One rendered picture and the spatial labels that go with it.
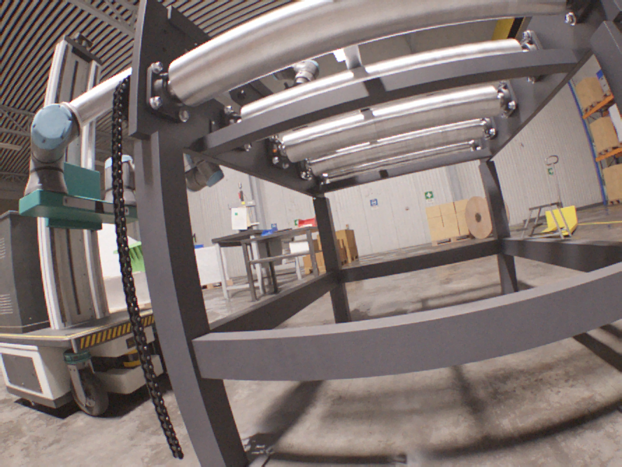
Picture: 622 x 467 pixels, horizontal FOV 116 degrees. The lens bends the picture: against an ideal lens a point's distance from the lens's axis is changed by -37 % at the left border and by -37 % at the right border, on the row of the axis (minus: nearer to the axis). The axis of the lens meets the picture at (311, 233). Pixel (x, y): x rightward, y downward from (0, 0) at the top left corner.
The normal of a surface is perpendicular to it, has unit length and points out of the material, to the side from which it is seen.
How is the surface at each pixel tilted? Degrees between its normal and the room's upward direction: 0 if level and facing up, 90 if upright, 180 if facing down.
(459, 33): 90
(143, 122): 90
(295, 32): 127
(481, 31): 90
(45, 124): 93
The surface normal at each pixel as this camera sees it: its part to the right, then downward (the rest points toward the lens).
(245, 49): -0.15, 0.59
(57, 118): 0.72, -0.12
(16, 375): -0.13, -0.04
